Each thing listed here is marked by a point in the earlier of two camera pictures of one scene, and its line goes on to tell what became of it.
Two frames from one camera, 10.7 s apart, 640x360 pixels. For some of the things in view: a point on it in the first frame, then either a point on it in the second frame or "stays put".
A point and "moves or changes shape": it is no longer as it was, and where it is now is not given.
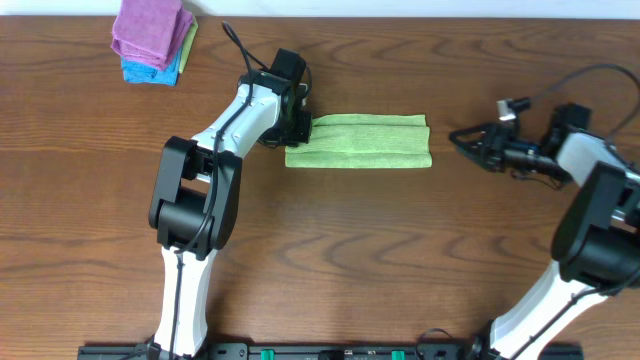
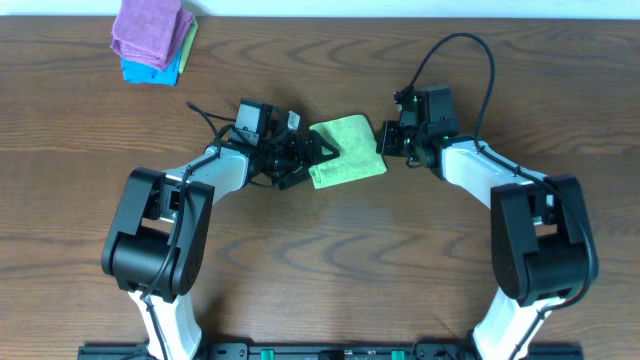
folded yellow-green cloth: x=188 y=44 stays put
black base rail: x=340 y=351 stays put
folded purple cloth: x=150 y=32 stays put
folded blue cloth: x=133 y=72 stays put
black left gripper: x=302 y=126 -> x=306 y=151
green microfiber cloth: x=364 y=141 moves or changes shape
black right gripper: x=496 y=146 -> x=391 y=138
